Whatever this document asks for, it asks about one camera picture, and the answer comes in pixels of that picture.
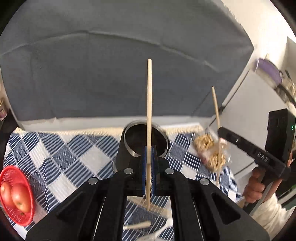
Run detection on cream spoon with picture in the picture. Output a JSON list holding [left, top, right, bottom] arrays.
[[123, 220, 151, 230]]

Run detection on wooden chopstick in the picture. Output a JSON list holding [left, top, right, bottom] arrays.
[[211, 86, 221, 187], [145, 59, 152, 211]]

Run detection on white ceramic spoon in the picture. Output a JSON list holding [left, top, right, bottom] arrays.
[[137, 217, 173, 241]]

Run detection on person's right hand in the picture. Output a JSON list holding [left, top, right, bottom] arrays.
[[242, 148, 296, 204]]

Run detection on clear plastic cookie box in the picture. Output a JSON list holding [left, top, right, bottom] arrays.
[[193, 131, 231, 173]]

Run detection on blue patterned tablecloth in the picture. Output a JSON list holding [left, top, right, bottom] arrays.
[[3, 126, 243, 241]]

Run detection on black utensil holder cup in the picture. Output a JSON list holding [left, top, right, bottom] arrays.
[[113, 120, 169, 172]]

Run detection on red apple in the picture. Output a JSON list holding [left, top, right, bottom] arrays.
[[11, 183, 31, 213], [1, 182, 15, 208]]

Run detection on red plastic bowl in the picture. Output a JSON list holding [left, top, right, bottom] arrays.
[[1, 166, 35, 226]]

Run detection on grey fabric backdrop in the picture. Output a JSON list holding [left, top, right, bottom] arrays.
[[1, 1, 254, 121]]

